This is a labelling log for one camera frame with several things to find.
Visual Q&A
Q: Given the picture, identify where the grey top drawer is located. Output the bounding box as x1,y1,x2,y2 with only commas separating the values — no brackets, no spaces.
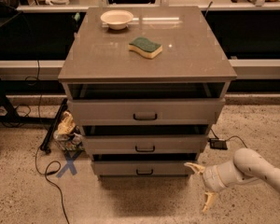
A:
68,99,225,126

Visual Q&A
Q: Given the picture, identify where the crumpled bag on floor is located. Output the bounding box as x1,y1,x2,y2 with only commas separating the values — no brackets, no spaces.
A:
53,110,84,151

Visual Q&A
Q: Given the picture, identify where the grey bottom drawer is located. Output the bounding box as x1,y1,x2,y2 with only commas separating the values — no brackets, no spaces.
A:
91,161,193,176

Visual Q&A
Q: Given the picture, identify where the grey middle drawer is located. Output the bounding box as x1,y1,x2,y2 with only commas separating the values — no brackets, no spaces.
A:
82,135,207,154

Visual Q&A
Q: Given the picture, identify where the black cable left floor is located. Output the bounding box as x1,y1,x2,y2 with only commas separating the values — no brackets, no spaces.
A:
34,145,71,224

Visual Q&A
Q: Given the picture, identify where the green yellow sponge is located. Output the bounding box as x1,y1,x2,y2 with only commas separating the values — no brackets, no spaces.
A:
128,37,162,59

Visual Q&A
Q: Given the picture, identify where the white bowl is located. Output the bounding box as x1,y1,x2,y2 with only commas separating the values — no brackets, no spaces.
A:
101,10,133,30

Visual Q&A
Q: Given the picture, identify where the blue tape cross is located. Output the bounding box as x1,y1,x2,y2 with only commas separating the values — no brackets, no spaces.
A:
56,150,82,178

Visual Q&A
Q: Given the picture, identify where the black cable floor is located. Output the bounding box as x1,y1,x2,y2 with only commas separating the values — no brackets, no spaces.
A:
225,135,248,149
34,145,71,224

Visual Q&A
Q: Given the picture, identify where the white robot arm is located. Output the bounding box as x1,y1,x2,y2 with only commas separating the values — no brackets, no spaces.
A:
184,148,280,213

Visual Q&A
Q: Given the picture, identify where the grey drawer cabinet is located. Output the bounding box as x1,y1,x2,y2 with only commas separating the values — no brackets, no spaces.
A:
57,6,238,180

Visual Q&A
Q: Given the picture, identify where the black power adapter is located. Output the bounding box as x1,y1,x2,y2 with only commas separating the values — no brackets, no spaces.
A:
209,138,228,150

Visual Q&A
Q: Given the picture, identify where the black stand leg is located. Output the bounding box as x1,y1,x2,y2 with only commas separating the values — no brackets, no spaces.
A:
40,98,67,154

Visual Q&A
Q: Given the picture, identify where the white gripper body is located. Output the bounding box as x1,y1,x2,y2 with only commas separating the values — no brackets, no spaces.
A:
203,162,236,192

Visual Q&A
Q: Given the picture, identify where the black cable right floor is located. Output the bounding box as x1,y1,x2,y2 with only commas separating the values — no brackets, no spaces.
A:
225,135,248,149

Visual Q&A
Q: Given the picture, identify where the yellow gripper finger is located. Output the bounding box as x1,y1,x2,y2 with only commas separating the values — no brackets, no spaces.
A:
184,162,205,175
203,191,218,213

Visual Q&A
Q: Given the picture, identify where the grey drawer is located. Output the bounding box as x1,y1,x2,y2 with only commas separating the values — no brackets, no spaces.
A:
68,99,225,126
82,135,207,154
91,161,193,176

